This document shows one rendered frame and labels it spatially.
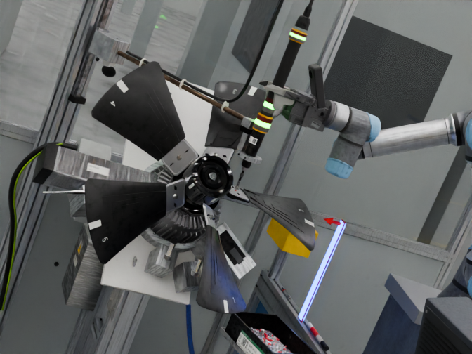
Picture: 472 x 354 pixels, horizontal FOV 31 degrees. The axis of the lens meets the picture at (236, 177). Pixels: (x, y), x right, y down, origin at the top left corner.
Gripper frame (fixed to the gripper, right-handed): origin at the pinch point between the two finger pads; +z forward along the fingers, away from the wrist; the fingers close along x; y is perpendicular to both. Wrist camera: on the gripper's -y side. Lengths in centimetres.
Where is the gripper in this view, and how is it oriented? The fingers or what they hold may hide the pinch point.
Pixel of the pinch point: (267, 83)
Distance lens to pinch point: 226.4
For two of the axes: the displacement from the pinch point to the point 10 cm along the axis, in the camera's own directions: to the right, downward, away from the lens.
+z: -8.9, -2.7, -3.7
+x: -2.7, -3.4, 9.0
